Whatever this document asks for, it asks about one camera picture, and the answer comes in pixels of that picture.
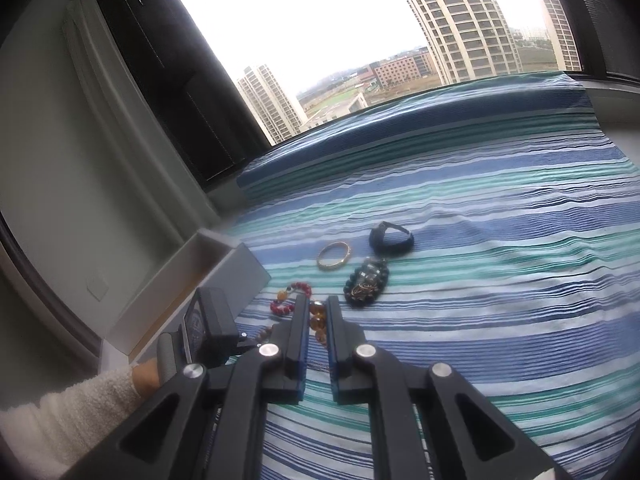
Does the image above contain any black smart band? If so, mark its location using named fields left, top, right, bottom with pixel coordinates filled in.
left=369, top=221, right=416, bottom=256

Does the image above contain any white cardboard box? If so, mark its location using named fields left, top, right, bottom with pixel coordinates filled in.
left=107, top=227, right=271, bottom=362

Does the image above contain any dark bead bracelet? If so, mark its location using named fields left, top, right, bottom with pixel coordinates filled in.
left=343, top=259, right=392, bottom=310

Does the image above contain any blue green striped blanket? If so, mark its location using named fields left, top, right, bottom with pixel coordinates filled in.
left=220, top=71, right=640, bottom=480

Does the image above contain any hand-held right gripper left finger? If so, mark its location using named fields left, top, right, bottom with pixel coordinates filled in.
left=62, top=294, right=310, bottom=480

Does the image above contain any tall apartment tower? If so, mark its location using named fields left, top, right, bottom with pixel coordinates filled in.
left=390, top=0, right=524, bottom=86

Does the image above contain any slim apartment tower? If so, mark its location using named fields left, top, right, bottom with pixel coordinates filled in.
left=535, top=0, right=584, bottom=73

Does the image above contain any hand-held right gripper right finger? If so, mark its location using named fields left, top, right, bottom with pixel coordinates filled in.
left=326, top=296, right=571, bottom=480

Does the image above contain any red bead bracelet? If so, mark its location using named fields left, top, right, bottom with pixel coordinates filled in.
left=270, top=281, right=313, bottom=317

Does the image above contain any low red brick building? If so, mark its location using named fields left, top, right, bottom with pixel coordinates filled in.
left=372, top=52, right=434, bottom=89

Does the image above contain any small apartment tower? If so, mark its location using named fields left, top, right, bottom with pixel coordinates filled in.
left=237, top=64, right=309, bottom=145

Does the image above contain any amber bead bracelet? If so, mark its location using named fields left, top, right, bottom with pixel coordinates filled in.
left=308, top=301, right=331, bottom=348

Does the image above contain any dark window frame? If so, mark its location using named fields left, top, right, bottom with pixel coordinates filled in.
left=544, top=0, right=640, bottom=82
left=94, top=0, right=274, bottom=196

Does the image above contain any gold bangle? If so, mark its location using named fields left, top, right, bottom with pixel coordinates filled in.
left=316, top=241, right=352, bottom=271

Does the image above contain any person's left forearm white sleeve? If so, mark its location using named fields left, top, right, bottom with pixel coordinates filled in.
left=0, top=361, right=166, bottom=478

